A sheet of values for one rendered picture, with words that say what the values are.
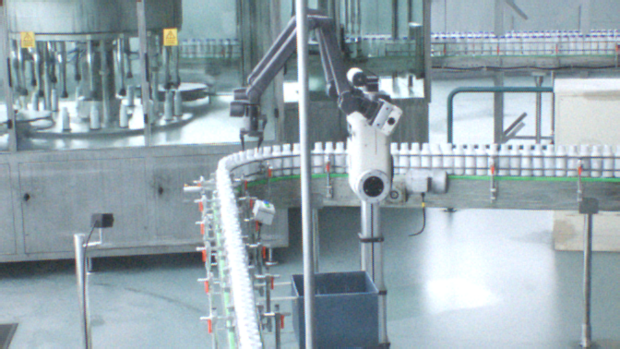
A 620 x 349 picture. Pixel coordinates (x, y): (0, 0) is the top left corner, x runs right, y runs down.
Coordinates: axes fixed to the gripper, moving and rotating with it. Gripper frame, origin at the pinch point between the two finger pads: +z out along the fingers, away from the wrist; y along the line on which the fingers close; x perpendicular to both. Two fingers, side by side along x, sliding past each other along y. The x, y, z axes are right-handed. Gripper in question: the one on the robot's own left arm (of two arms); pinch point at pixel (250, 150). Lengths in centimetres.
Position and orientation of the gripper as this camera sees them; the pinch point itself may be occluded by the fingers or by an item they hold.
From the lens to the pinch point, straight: 510.9
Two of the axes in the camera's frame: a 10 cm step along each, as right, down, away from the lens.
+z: -0.6, 9.8, 2.0
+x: -0.9, -2.0, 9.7
